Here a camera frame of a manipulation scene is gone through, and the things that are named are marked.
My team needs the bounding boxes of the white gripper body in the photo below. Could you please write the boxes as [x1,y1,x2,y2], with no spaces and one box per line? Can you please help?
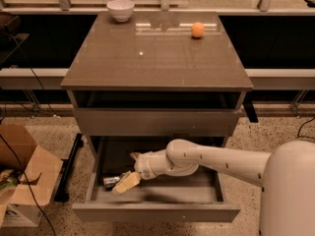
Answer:
[134,149,173,180]

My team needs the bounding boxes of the silver redbull can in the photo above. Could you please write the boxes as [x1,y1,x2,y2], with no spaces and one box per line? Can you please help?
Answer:
[103,173,125,190]

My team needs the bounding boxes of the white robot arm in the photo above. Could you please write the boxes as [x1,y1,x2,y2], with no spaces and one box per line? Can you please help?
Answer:
[113,139,315,236]

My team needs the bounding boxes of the closed grey top drawer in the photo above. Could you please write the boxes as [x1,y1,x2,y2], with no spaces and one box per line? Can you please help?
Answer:
[74,108,239,137]

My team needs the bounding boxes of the open grey middle drawer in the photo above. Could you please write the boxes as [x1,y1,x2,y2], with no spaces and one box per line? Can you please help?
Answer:
[73,137,240,222]

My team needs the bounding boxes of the grey drawer cabinet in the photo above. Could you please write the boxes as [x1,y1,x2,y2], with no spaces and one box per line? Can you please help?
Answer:
[60,11,254,223]

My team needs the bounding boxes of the black floor bar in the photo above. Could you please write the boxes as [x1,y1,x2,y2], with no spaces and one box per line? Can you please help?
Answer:
[54,133,84,203]

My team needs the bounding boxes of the brown cardboard box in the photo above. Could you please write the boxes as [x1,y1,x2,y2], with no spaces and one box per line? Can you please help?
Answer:
[0,124,62,227]

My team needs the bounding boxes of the orange fruit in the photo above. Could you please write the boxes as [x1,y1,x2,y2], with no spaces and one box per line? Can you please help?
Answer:
[191,22,205,38]

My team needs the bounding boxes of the white ceramic bowl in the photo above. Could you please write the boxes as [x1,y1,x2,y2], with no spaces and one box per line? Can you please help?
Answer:
[106,0,134,22]

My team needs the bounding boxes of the black cable right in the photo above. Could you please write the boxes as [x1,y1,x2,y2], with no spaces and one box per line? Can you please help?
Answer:
[296,116,315,141]

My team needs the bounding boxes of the black cable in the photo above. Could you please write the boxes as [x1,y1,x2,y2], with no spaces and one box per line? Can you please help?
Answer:
[296,116,315,141]
[0,29,60,236]

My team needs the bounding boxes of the black cable left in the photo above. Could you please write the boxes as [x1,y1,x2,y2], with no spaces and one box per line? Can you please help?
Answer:
[0,29,60,236]

